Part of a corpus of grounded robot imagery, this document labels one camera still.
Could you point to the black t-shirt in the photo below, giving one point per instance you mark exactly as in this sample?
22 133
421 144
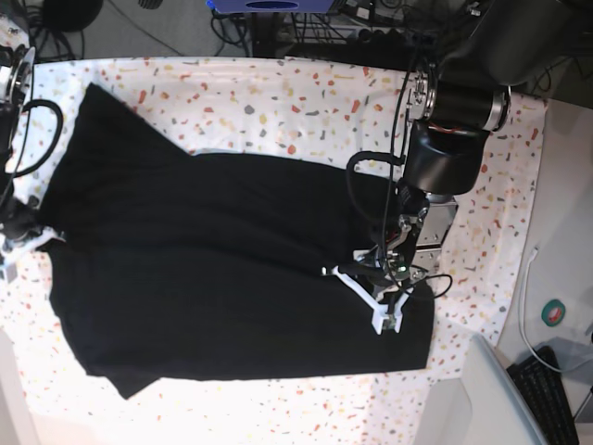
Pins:
209 267

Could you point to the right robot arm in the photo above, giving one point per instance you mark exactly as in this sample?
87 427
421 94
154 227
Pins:
17 80

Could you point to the black keyboard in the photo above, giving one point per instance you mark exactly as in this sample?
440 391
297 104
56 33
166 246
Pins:
543 392

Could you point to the terrazzo pattern tablecloth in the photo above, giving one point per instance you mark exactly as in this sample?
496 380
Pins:
296 109

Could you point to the green tape roll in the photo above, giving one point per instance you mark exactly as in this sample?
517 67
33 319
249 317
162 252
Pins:
553 313

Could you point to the white panel left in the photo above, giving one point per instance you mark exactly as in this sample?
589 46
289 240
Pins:
17 426

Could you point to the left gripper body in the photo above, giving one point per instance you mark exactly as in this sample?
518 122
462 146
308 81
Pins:
410 243

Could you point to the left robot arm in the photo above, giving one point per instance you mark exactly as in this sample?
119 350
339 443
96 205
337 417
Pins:
450 102

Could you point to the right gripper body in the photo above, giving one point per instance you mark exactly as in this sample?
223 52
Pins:
21 233

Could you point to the white wrist camera board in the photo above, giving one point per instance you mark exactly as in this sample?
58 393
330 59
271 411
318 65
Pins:
382 321

